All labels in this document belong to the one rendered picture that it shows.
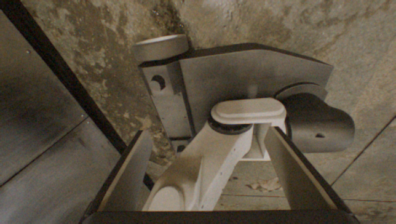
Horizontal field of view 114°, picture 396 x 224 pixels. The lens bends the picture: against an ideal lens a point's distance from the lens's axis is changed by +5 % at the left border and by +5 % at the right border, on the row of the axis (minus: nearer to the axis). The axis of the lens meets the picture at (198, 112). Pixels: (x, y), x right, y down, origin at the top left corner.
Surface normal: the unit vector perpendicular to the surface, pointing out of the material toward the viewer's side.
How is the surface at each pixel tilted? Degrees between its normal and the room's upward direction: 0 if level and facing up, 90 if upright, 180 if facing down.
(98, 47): 0
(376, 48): 0
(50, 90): 90
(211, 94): 0
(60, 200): 90
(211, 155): 90
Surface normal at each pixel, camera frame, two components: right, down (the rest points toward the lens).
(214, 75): -0.10, 0.59
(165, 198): -0.15, -0.80
